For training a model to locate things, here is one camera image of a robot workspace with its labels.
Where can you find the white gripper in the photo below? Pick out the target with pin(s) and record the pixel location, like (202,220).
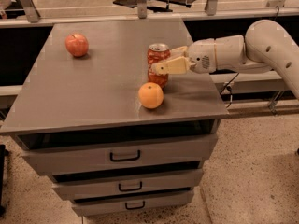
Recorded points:
(202,55)

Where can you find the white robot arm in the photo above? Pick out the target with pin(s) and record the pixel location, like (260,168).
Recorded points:
(265,46)

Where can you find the orange fruit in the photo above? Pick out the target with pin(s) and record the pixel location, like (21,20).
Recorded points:
(150,95)

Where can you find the red apple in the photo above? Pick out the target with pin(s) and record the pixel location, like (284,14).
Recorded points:
(77,44)

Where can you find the grey drawer cabinet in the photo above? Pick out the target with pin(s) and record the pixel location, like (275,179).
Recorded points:
(69,101)

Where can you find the grey metal railing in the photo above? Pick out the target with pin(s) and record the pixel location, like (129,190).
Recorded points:
(29,13)

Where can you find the middle grey drawer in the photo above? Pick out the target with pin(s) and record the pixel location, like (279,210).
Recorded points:
(132,184)

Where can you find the grey drawer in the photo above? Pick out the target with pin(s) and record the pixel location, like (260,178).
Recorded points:
(132,184)
(91,158)
(125,204)

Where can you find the bottom grey drawer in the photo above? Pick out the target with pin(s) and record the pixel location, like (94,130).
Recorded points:
(125,204)

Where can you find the top grey drawer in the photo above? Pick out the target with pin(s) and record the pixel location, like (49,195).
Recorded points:
(91,158)

